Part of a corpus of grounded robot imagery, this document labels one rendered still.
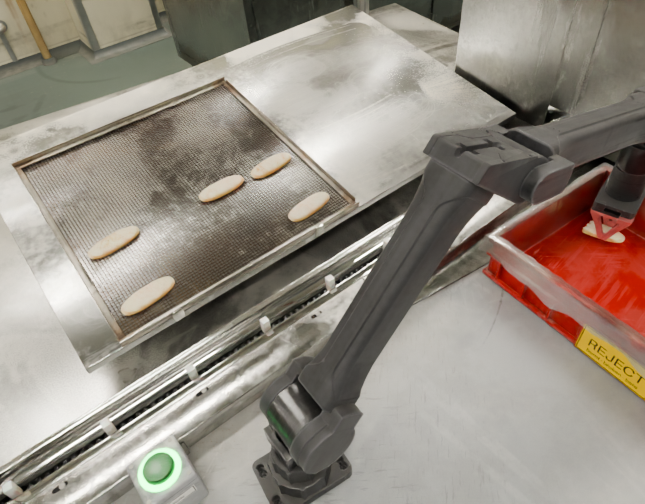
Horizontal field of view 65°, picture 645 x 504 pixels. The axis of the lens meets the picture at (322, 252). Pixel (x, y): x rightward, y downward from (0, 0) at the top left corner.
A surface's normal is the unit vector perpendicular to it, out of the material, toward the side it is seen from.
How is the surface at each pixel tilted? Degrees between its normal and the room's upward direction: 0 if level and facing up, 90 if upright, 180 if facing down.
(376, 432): 0
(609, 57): 90
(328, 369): 49
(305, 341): 0
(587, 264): 0
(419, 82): 10
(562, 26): 90
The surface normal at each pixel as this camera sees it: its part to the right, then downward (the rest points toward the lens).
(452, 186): -0.65, -0.11
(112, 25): 0.62, 0.53
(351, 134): 0.03, -0.59
